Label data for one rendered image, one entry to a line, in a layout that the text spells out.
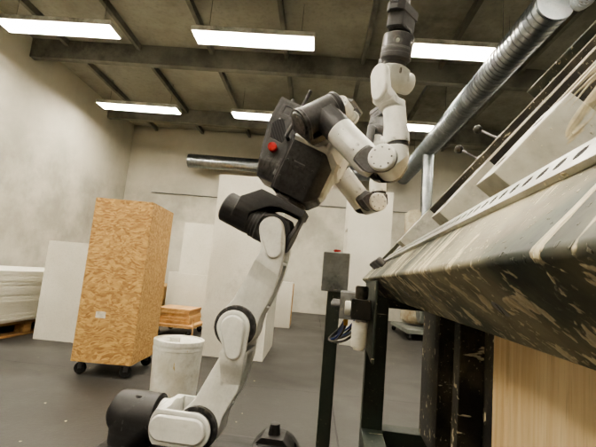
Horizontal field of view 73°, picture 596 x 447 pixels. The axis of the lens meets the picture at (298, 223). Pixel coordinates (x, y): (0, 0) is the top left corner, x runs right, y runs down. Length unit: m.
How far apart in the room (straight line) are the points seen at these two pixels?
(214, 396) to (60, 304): 3.26
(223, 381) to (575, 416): 1.02
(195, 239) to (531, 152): 5.53
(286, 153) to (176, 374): 1.59
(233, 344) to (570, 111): 1.13
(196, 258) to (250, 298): 4.47
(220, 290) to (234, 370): 2.60
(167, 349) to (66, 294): 2.19
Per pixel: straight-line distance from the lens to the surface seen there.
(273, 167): 1.40
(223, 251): 3.99
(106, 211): 3.25
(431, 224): 1.22
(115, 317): 3.19
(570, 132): 0.54
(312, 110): 1.26
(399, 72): 1.26
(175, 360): 2.54
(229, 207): 1.45
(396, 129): 1.17
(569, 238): 0.22
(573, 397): 0.76
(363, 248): 5.44
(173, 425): 1.50
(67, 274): 4.56
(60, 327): 4.60
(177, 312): 5.14
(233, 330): 1.38
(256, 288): 1.40
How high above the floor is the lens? 0.80
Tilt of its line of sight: 8 degrees up
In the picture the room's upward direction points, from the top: 5 degrees clockwise
